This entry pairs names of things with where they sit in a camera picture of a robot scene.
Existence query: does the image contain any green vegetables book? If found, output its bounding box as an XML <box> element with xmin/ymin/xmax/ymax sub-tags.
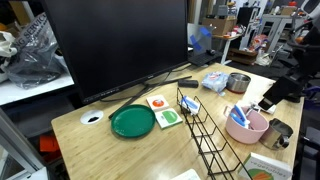
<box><xmin>238</xmin><ymin>152</ymin><xmax>292</xmax><ymax>180</ymax></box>

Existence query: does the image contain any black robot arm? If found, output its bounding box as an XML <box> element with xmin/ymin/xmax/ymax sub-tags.
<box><xmin>258</xmin><ymin>18</ymin><xmax>320</xmax><ymax>110</ymax></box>

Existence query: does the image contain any small orange white book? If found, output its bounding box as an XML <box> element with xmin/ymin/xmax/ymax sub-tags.
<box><xmin>146</xmin><ymin>95</ymin><xmax>169</xmax><ymax>111</ymax></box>

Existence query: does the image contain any small green white book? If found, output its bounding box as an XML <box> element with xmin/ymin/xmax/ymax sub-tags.
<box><xmin>155</xmin><ymin>108</ymin><xmax>183</xmax><ymax>129</ymax></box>

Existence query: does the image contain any small blue white book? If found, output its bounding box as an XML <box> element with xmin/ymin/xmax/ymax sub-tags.
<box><xmin>180</xmin><ymin>96</ymin><xmax>200</xmax><ymax>115</ymax></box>

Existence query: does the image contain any silver metal bowl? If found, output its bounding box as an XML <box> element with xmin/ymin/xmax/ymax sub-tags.
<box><xmin>226</xmin><ymin>73</ymin><xmax>251</xmax><ymax>94</ymax></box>

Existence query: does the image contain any pink bowl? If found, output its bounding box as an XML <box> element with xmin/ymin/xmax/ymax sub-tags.
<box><xmin>223</xmin><ymin>106</ymin><xmax>269</xmax><ymax>144</ymax></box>

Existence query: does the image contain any black monitor stand base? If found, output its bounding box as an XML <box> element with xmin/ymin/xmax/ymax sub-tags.
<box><xmin>108</xmin><ymin>76</ymin><xmax>192</xmax><ymax>120</ymax></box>

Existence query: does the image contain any small black box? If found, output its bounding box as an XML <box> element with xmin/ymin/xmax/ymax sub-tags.
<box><xmin>178</xmin><ymin>80</ymin><xmax>199</xmax><ymax>88</ymax></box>

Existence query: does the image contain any green round plate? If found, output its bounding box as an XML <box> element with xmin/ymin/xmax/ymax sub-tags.
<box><xmin>111</xmin><ymin>104</ymin><xmax>156</xmax><ymax>138</ymax></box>

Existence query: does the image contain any black keyboard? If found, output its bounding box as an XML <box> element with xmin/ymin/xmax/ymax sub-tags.
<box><xmin>188</xmin><ymin>52</ymin><xmax>222</xmax><ymax>66</ymax></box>

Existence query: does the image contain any clear plastic wipes packet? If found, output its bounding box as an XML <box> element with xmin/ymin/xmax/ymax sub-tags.
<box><xmin>201</xmin><ymin>71</ymin><xmax>229</xmax><ymax>96</ymax></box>

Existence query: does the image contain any large black computer monitor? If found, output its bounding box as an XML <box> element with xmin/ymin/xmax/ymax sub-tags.
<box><xmin>42</xmin><ymin>0</ymin><xmax>187</xmax><ymax>103</ymax></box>

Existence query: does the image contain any blue white utensil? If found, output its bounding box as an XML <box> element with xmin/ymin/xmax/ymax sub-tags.
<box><xmin>230</xmin><ymin>105</ymin><xmax>250</xmax><ymax>128</ymax></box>

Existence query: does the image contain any cardboard box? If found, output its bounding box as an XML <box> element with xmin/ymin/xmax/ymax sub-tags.
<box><xmin>202</xmin><ymin>18</ymin><xmax>237</xmax><ymax>36</ymax></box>

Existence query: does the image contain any silver metal measuring cup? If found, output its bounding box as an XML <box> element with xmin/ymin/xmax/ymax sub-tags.
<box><xmin>260</xmin><ymin>118</ymin><xmax>293</xmax><ymax>150</ymax></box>

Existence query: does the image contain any grey plastic bag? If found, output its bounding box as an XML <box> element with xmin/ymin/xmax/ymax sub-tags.
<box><xmin>6</xmin><ymin>13</ymin><xmax>66</xmax><ymax>89</ymax></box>

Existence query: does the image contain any white cable grommet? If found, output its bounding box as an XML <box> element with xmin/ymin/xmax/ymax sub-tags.
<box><xmin>80</xmin><ymin>110</ymin><xmax>104</xmax><ymax>125</ymax></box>

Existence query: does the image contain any black wire rack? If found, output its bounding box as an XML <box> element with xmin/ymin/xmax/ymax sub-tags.
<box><xmin>176</xmin><ymin>89</ymin><xmax>248</xmax><ymax>180</ymax></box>

